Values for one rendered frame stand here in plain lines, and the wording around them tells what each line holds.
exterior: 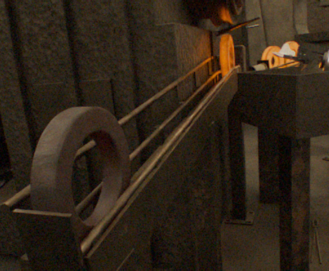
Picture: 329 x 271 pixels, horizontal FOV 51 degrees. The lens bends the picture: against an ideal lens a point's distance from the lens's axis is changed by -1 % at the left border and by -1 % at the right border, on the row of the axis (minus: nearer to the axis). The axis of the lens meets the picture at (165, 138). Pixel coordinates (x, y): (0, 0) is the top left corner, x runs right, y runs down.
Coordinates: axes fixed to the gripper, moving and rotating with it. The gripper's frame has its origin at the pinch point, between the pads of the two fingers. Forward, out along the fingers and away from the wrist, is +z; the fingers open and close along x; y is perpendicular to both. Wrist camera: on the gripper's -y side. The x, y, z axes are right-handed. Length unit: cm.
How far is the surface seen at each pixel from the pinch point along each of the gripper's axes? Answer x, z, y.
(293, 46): -48.8, -6.9, 5.9
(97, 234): 126, 9, -22
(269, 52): -31.6, 4.0, 0.0
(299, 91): 81, -10, -5
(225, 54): 21.6, 17.1, -3.5
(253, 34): -264, 38, 13
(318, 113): 78, -15, -9
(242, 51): -7.2, 14.6, -2.0
